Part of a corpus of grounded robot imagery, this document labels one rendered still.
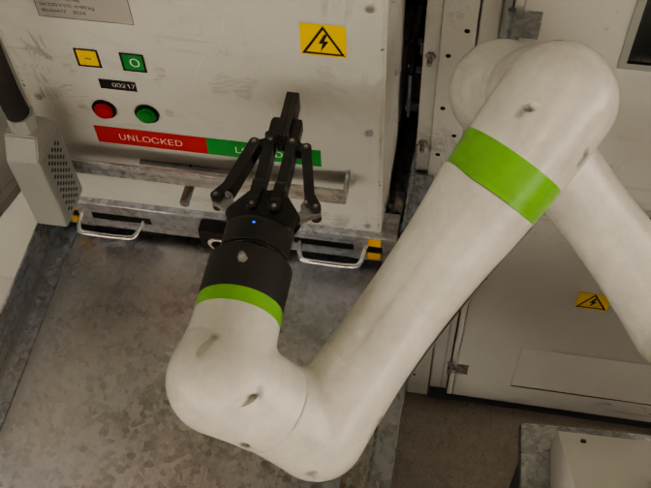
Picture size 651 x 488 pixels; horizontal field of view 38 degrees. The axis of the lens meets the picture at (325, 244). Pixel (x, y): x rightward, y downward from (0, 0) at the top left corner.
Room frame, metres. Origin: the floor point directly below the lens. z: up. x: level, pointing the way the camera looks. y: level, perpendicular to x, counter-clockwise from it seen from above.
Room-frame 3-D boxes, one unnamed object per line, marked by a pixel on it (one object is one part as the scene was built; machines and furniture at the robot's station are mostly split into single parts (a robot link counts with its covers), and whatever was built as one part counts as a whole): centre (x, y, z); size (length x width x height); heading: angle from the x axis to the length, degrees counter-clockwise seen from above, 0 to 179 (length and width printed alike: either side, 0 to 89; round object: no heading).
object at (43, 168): (0.82, 0.38, 1.09); 0.08 x 0.05 x 0.17; 168
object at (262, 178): (0.67, 0.07, 1.23); 0.11 x 0.01 x 0.04; 169
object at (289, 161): (0.67, 0.04, 1.23); 0.11 x 0.01 x 0.04; 166
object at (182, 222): (0.86, 0.15, 0.89); 0.54 x 0.05 x 0.06; 78
